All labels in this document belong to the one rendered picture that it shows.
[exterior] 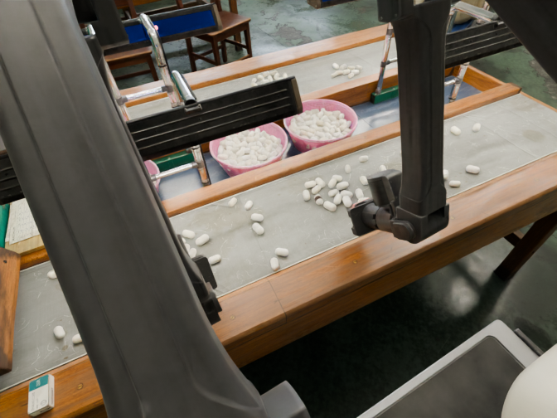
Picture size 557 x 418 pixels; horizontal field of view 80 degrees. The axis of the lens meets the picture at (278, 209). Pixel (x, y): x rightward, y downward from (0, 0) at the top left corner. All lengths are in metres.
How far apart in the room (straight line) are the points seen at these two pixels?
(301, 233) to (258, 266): 0.15
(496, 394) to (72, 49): 0.48
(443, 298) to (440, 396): 1.33
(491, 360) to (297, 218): 0.60
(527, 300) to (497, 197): 0.91
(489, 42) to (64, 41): 1.02
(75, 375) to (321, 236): 0.62
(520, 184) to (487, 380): 0.77
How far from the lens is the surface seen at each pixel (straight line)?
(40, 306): 0.99
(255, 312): 0.76
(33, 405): 0.83
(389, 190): 0.66
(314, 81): 1.55
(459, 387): 0.46
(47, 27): 0.20
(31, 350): 0.94
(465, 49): 1.04
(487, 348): 0.49
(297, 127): 1.25
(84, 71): 0.19
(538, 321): 1.90
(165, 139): 0.70
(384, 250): 0.86
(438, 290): 1.77
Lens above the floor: 1.45
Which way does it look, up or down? 48 degrees down
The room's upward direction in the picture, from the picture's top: 4 degrees counter-clockwise
